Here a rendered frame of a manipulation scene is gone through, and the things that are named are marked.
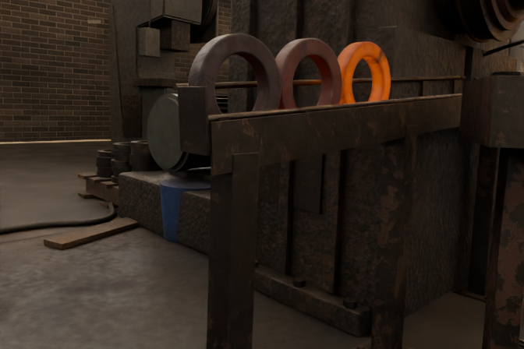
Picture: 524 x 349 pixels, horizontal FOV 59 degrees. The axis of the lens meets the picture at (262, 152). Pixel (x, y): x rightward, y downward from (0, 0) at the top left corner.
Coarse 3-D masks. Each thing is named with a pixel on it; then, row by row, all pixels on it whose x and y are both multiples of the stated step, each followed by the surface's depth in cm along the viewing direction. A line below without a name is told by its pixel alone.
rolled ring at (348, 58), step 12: (348, 48) 101; (360, 48) 101; (372, 48) 104; (348, 60) 99; (372, 60) 106; (384, 60) 108; (348, 72) 99; (372, 72) 110; (384, 72) 109; (348, 84) 100; (372, 84) 111; (384, 84) 109; (348, 96) 100; (372, 96) 110; (384, 96) 110
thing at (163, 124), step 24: (168, 96) 223; (216, 96) 235; (168, 120) 220; (168, 144) 221; (168, 168) 226; (192, 168) 248; (120, 192) 250; (144, 192) 231; (192, 192) 204; (120, 216) 251; (144, 216) 232; (192, 216) 203; (192, 240) 203
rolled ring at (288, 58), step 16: (288, 48) 88; (304, 48) 89; (320, 48) 92; (288, 64) 87; (320, 64) 96; (336, 64) 96; (288, 80) 87; (336, 80) 97; (288, 96) 88; (320, 96) 98; (336, 96) 97
